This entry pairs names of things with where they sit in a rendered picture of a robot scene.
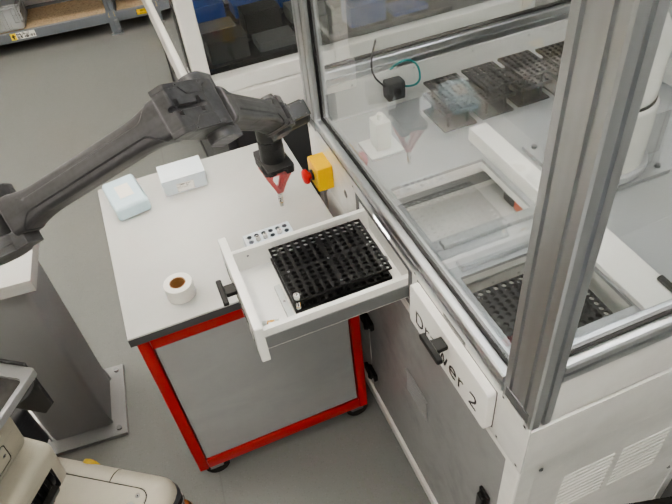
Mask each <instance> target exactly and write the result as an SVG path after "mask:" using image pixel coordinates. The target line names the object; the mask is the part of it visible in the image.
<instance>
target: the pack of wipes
mask: <svg viewBox="0 0 672 504"><path fill-rule="evenodd" d="M102 190H103V192H104V194H105V196H106V198H107V199H108V201H109V203H110V205H111V206H112V208H113V210H114V211H115V213H116V215H117V216H118V218H119V220H121V221H123V220H126V219H128V218H130V217H133V216H135V215H137V214H140V213H142V212H145V211H147V210H149V209H151V204H150V201H149V198H148V197H147V195H146V194H145V192H144V190H143V189H142V188H141V186H140V185H139V183H138V182H137V181H136V179H135V178H134V176H133V175H132V174H128V175H126V176H123V177H121V178H118V179H116V180H113V181H111V182H108V183H106V184H104V185H102Z"/></svg>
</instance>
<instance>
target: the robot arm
mask: <svg viewBox="0 0 672 504"><path fill-rule="evenodd" d="M148 94H149V96H150V97H151V99H150V100H149V101H147V102H146V103H145V104H144V106H143V107H142V108H141V110H140V111H139V112H138V113H137V114H135V115H134V116H133V117H132V118H131V119H130V120H129V121H127V122H126V123H125V124H123V125H122V126H120V127H119V128H117V129H116V130H114V131H113V132H111V133H109V134H108V135H106V136H105V137H103V138H102V139H100V140H99V141H97V142H96V143H94V144H93V145H91V146H90V147H88V148H86V149H85V150H83V151H82V152H80V153H79V154H77V155H76V156H74V157H73V158H71V159H70V160H68V161H67V162H65V163H63V164H62V165H60V166H59V167H57V168H56V169H54V170H53V171H51V172H50V173H48V174H47V175H45V176H44V177H42V178H40V179H39V180H37V181H36V182H34V183H33V184H31V185H29V186H28V187H26V188H24V189H22V190H19V191H17V192H16V190H15V188H14V187H13V185H12V183H1V184H0V266H2V265H4V264H6V263H9V262H11V261H13V260H15V259H17V258H19V257H21V256H23V255H24V254H26V253H28V252H29V251H30V250H32V249H33V246H35V245H36V244H38V243H39V242H41V241H43V240H44V238H43V236H42V235H41V233H40V231H39V230H40V229H42V228H43V227H44V226H45V225H46V223H47V222H48V221H49V220H50V219H51V218H52V217H53V216H54V215H55V214H57V213H58V212H59V211H61V210H62V209H63V208H65V207H67V206H68V205H70V204H71V203H73V202H74V201H76V200H78V199H79V198H81V197H82V196H84V195H86V194H87V193H89V192H90V191H92V190H94V189H95V188H97V187H98V186H100V185H102V184H103V183H105V182H106V181H108V180H109V179H111V178H113V177H114V176H116V175H117V174H119V173H121V172H122V171H124V170H125V169H127V168H129V167H130V166H132V165H133V164H135V163H137V162H138V161H140V160H141V159H143V158H144V157H146V156H148V155H149V154H151V153H153V152H154V151H156V150H158V149H160V148H162V147H165V146H167V145H170V144H173V143H176V142H181V141H182V140H208V142H209V144H210V146H211V147H224V146H226V145H227V144H229V143H231V142H233V141H234V140H236V139H237V138H239V137H240V136H242V135H243V133H242V132H241V131H255V135H256V140H257V144H258V149H259V150H256V151H254V152H253V155H254V158H255V163H256V165H257V166H258V169H259V170H260V172H261V173H262V174H263V176H264V177H265V178H266V180H267V181H268V182H269V183H270V184H271V186H272V187H273V188H274V189H275V191H276V192H277V193H278V194H280V193H283V192H284V189H285V186H286V183H287V181H288V179H289V177H290V175H291V172H294V168H295V167H294V163H293V161H292V160H291V159H290V158H289V157H288V155H287V154H286V153H285V152H284V146H283V141H282V138H283V137H285V136H287V135H288V134H289V133H290V132H291V131H292V130H294V129H296V128H298V127H300V126H302V125H305V124H307V123H309V122H310V114H311V112H310V110H309V108H308V107H307V105H306V103H305V101H304V99H302V100H300V99H298V100H296V101H294V102H291V103H289V104H287V105H286V103H284V102H283V100H282V99H281V97H280V96H278V95H274V96H273V95H272V94H268V95H265V96H264V97H262V98H261V99H259V98H253V97H248V96H243V95H238V94H233V93H230V92H228V91H227V90H226V89H224V88H223V87H220V86H216V85H215V83H214V81H213V79H212V78H211V76H210V74H208V73H204V72H200V71H193V72H190V73H188V74H186V75H184V76H182V77H181V78H179V79H178V80H177V81H176V82H172V83H165V84H160V85H158V86H157V87H155V88H154V89H152V90H150V91H149V92H148ZM277 176H279V180H278V184H277V185H276V184H275V182H274V181H273V178H274V177H277Z"/></svg>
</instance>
